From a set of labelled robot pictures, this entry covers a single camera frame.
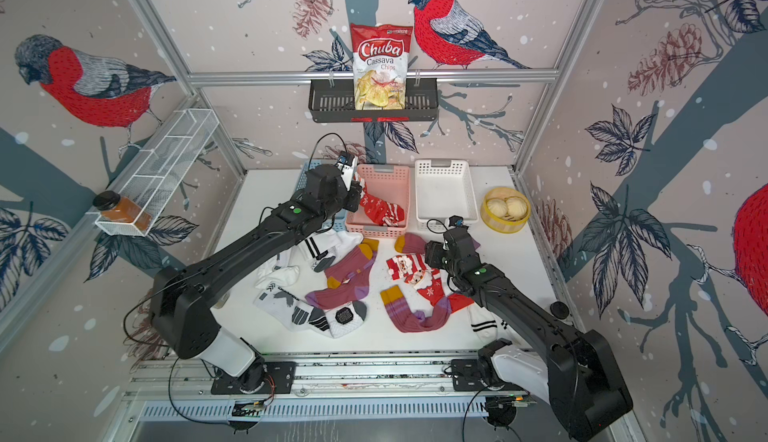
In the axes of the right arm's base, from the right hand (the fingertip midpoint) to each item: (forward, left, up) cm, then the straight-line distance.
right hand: (432, 244), depth 87 cm
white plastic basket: (+33, -7, -12) cm, 36 cm away
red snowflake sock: (+11, +18, +4) cm, 22 cm away
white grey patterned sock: (-18, +41, -10) cm, 46 cm away
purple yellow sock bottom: (-20, +7, -8) cm, 22 cm away
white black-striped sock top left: (+4, +34, -8) cm, 35 cm away
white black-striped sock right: (-19, -15, -11) cm, 27 cm away
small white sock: (-8, +45, -8) cm, 46 cm away
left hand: (+10, +20, +18) cm, 29 cm away
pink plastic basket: (+32, +14, -8) cm, 36 cm away
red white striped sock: (+16, +12, -7) cm, 21 cm away
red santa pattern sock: (-8, 0, -10) cm, 13 cm away
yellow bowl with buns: (+17, -26, -5) cm, 32 cm away
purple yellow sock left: (-7, +26, -9) cm, 28 cm away
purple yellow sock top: (+6, +6, -9) cm, 12 cm away
